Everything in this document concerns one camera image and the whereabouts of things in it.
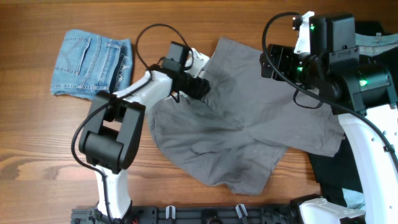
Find grey shorts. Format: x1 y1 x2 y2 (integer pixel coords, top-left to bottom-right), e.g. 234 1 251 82
147 38 344 195

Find black garment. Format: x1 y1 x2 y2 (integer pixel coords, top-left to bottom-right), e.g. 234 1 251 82
308 21 397 207

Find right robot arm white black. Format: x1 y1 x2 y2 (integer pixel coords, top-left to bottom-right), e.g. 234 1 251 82
260 12 397 223

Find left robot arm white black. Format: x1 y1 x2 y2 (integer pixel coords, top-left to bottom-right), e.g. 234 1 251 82
78 68 210 223

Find folded blue denim shorts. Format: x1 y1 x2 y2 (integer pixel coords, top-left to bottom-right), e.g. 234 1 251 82
50 29 134 100

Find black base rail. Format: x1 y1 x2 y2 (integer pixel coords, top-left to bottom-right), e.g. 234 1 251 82
70 203 312 224

